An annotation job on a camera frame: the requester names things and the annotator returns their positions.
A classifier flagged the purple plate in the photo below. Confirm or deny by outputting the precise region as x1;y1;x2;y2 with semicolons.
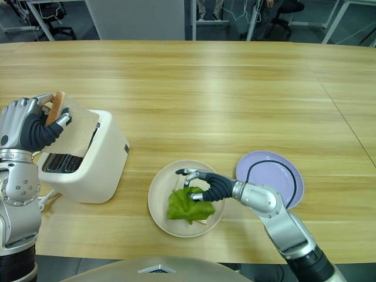
235;150;305;210

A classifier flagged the green lettuce leaf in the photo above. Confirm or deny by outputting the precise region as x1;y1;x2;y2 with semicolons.
166;186;217;226

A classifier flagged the bread slice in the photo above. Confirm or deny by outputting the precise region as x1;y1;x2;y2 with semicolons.
44;90;100;157
174;176;213;227

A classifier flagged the black cable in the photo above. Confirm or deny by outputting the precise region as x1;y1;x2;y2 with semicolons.
246;159;297;208

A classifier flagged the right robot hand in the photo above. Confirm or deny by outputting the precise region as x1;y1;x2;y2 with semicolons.
174;168;237;204

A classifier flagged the white cord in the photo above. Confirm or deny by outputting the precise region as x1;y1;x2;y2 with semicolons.
37;189;60;213

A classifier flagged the cream toaster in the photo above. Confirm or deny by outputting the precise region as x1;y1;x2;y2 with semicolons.
37;109;131;204

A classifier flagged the beige plate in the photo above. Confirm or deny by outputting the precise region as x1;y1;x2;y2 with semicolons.
147;159;227;239

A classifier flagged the person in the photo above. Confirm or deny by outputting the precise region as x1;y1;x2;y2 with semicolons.
258;0;294;33
196;0;223;22

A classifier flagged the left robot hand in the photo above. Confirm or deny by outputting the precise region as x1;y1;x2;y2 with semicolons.
0;93;73;153

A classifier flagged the robot body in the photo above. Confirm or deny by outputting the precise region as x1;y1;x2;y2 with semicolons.
61;256;251;282

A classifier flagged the black office chair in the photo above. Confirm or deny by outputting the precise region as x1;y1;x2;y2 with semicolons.
268;0;306;39
38;11;77;41

